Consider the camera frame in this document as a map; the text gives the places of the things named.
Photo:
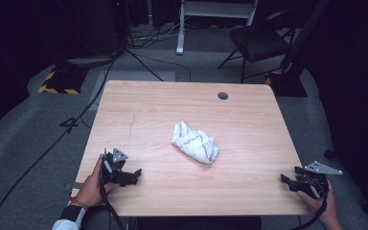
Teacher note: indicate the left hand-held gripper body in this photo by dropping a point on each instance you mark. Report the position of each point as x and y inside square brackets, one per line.
[112, 166]

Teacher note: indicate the dark equipment cabinet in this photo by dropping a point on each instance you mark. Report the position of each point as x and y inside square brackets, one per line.
[99, 25]

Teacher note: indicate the black caster wheel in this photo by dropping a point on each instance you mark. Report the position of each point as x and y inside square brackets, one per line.
[329, 154]

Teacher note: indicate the person's right hand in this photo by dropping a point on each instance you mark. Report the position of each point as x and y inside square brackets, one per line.
[327, 207]

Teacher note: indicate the black folding chair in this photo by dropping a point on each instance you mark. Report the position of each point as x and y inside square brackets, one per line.
[258, 41]

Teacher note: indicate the white towel with red stitching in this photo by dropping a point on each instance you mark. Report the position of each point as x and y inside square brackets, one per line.
[195, 143]

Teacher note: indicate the black stand with striped base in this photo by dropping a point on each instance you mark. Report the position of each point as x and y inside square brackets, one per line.
[292, 80]

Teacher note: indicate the person's left hand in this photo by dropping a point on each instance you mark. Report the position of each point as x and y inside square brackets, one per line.
[91, 190]

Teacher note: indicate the grey tape strip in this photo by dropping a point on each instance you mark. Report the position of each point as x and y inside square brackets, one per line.
[77, 185]

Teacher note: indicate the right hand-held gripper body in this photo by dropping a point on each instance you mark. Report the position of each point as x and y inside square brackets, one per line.
[314, 182]

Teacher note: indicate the black yellow striped base plate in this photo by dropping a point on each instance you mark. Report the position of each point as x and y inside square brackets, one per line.
[62, 81]

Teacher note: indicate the person's dark clothing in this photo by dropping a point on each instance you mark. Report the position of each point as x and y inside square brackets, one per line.
[179, 223]

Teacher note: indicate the dark round table grommet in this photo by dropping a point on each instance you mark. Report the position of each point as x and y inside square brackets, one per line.
[222, 95]

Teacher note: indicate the white metal table frame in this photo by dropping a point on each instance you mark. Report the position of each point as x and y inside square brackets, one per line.
[214, 9]

